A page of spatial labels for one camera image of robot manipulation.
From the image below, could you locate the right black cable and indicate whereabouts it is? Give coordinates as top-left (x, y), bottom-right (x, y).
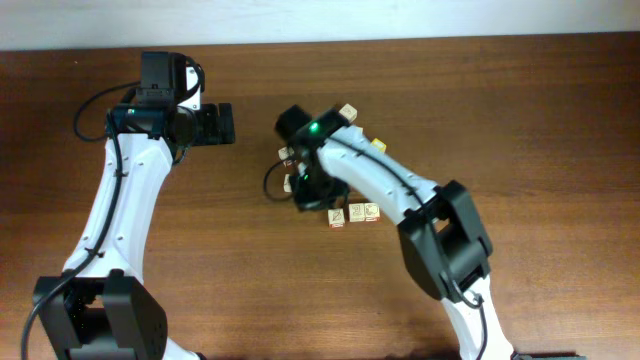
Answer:
top-left (262, 158), bottom-right (296, 203)

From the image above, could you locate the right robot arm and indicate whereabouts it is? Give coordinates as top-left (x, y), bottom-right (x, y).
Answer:
top-left (274, 105), bottom-right (517, 359)

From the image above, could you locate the wooden block lower left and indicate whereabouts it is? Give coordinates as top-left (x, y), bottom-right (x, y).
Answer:
top-left (283, 174), bottom-right (293, 193)

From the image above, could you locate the wooden block letter drawing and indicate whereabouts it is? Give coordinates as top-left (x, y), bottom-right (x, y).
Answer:
top-left (348, 203), bottom-right (366, 222)

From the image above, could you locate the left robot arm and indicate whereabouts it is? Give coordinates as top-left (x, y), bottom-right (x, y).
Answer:
top-left (20, 51), bottom-right (235, 360)

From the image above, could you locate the wooden block green letter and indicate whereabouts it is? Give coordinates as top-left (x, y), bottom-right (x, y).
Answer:
top-left (364, 203), bottom-right (381, 222)

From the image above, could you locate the wooden block leaf drawing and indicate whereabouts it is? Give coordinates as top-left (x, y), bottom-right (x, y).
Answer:
top-left (328, 209), bottom-right (345, 228)

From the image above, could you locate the left black cable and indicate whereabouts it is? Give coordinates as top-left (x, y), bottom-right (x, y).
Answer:
top-left (19, 54), bottom-right (207, 360)

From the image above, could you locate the black cable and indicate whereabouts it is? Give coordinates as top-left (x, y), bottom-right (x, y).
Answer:
top-left (262, 158), bottom-right (296, 203)
top-left (19, 54), bottom-right (207, 360)

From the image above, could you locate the yellow topped block right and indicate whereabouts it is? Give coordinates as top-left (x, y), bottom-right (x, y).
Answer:
top-left (371, 138), bottom-right (387, 153)

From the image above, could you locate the block with red letter side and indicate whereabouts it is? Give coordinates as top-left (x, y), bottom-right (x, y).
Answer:
top-left (339, 104), bottom-right (358, 123)

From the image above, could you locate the wooden block red edge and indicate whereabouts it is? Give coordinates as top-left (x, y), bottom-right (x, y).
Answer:
top-left (278, 147), bottom-right (295, 167)

